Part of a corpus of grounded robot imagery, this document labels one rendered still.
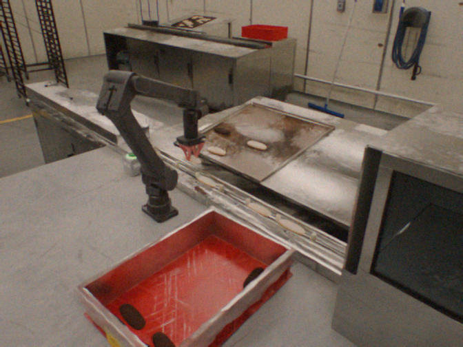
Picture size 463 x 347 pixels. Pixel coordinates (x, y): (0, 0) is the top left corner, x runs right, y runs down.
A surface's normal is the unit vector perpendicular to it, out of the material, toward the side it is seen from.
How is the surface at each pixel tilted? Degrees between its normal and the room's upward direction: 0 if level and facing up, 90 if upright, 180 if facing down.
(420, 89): 90
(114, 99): 51
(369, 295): 90
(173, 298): 0
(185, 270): 0
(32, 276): 0
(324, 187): 10
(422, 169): 90
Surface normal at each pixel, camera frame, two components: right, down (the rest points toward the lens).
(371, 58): -0.72, 0.33
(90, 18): 0.70, 0.33
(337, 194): -0.12, -0.81
